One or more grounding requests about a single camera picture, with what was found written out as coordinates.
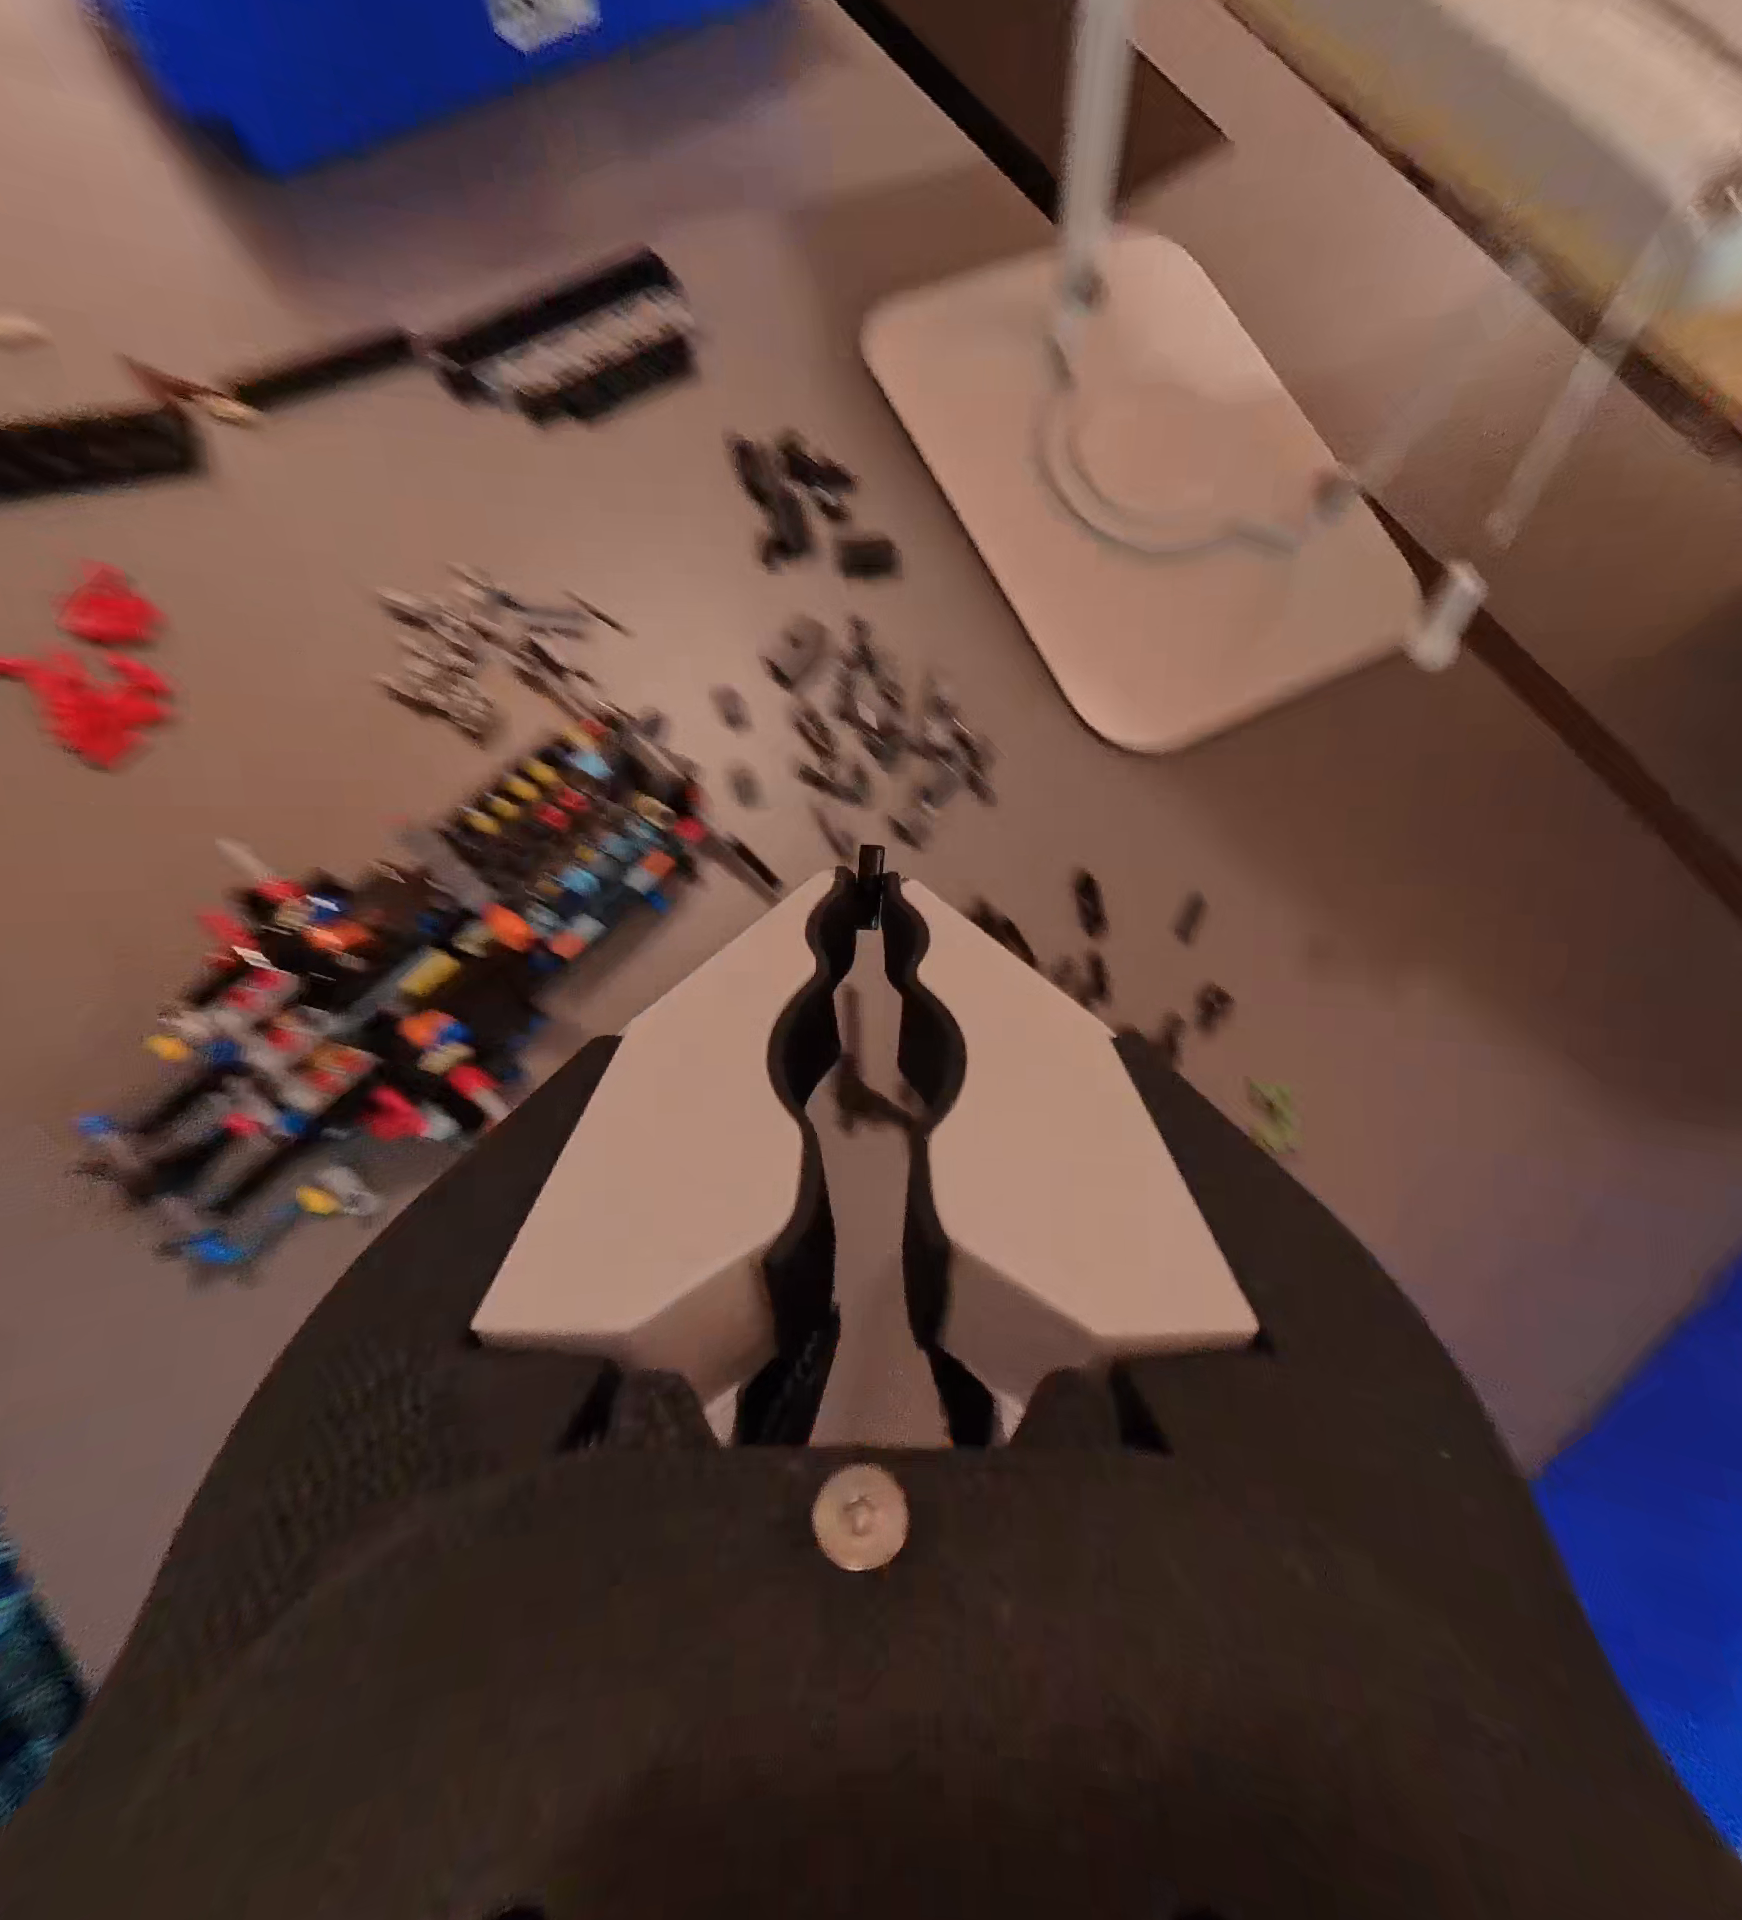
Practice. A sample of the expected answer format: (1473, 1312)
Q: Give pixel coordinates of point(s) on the short black lego beam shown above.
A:
(616, 394)

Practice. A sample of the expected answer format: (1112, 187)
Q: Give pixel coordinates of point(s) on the small black lego pin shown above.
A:
(868, 878)

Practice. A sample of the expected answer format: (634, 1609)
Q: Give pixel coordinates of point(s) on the white lamp base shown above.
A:
(1186, 600)

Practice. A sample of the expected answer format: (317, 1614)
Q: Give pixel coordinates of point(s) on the small green lego piece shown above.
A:
(1273, 1113)

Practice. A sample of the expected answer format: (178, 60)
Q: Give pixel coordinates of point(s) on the scattered black lego pins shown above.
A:
(1088, 975)

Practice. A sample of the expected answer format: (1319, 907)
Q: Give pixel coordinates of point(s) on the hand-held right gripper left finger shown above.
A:
(660, 1184)

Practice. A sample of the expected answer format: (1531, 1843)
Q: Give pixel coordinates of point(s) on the pile of black lego pins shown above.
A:
(872, 720)

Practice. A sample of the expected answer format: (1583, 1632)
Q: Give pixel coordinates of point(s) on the plain blue box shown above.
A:
(1711, 1501)

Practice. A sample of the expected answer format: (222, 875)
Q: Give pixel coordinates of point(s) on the clear acrylic stand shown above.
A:
(1606, 330)

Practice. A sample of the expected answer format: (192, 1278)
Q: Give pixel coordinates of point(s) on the long black lego frame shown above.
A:
(47, 457)

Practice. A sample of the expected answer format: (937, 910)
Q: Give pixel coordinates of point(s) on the pile of colourful lego pieces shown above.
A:
(405, 990)

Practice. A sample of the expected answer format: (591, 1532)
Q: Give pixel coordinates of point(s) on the blue box with white label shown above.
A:
(405, 74)

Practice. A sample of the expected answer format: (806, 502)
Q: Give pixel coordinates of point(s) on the short black lego frame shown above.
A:
(556, 300)

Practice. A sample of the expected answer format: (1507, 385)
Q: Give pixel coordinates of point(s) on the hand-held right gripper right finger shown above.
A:
(1065, 1184)

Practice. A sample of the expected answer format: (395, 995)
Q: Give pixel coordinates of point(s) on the pile of red lego pins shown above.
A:
(99, 674)

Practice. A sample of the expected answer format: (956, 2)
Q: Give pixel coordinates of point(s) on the pile of black lego connectors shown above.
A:
(804, 487)

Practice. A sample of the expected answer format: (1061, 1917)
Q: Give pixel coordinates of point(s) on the grey lego beam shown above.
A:
(601, 365)
(587, 342)

